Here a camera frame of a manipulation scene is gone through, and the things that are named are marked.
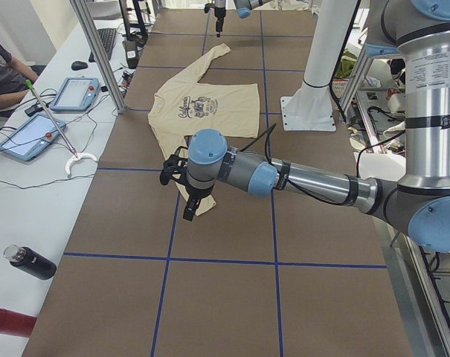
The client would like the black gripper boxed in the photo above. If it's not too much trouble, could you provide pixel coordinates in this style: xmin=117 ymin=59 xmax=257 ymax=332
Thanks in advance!
xmin=183 ymin=178 xmax=214 ymax=222
xmin=213 ymin=0 xmax=226 ymax=37

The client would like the beige long-sleeve printed shirt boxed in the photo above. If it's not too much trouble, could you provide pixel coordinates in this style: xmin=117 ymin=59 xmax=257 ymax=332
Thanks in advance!
xmin=147 ymin=43 xmax=261 ymax=217

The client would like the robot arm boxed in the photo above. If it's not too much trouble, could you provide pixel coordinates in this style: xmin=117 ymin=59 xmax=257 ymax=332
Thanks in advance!
xmin=204 ymin=0 xmax=270 ymax=37
xmin=180 ymin=1 xmax=450 ymax=252

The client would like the black monitor stand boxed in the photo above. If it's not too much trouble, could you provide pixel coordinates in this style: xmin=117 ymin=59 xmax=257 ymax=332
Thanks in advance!
xmin=118 ymin=0 xmax=148 ymax=48

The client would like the black keyboard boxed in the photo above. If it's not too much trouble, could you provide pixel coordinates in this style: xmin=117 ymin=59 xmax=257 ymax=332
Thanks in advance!
xmin=97 ymin=28 xmax=118 ymax=60

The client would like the white hook reacher stick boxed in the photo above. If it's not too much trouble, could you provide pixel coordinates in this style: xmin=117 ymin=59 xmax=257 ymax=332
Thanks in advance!
xmin=25 ymin=80 xmax=98 ymax=177

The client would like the black computer mouse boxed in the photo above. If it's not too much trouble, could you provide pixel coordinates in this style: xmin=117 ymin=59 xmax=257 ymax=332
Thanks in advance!
xmin=71 ymin=61 xmax=89 ymax=71

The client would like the far blue teach pendant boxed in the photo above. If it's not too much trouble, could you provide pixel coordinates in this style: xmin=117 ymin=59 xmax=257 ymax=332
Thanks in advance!
xmin=49 ymin=77 xmax=100 ymax=112

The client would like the blue teach pendant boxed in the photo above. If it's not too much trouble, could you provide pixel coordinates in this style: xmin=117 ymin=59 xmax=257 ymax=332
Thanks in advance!
xmin=0 ymin=113 xmax=60 ymax=161
xmin=49 ymin=77 xmax=100 ymax=112

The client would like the black thermos bottle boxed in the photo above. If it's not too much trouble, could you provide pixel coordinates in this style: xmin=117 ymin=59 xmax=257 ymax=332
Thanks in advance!
xmin=3 ymin=245 xmax=57 ymax=280

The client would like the near blue teach pendant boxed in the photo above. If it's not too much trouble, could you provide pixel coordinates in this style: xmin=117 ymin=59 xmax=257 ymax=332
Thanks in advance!
xmin=0 ymin=113 xmax=60 ymax=161

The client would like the seated person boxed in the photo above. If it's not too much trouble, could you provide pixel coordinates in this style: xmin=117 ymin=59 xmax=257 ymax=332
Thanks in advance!
xmin=0 ymin=44 xmax=39 ymax=109

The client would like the red bottle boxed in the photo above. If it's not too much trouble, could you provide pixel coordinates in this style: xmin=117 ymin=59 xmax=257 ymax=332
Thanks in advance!
xmin=0 ymin=308 xmax=36 ymax=338

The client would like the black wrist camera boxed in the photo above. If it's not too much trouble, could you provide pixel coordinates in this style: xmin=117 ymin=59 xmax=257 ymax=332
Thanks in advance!
xmin=159 ymin=146 xmax=188 ymax=187
xmin=204 ymin=3 xmax=215 ymax=13

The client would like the aluminium frame post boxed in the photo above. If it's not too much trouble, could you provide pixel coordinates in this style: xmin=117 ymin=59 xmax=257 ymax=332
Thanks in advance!
xmin=70 ymin=0 xmax=126 ymax=114

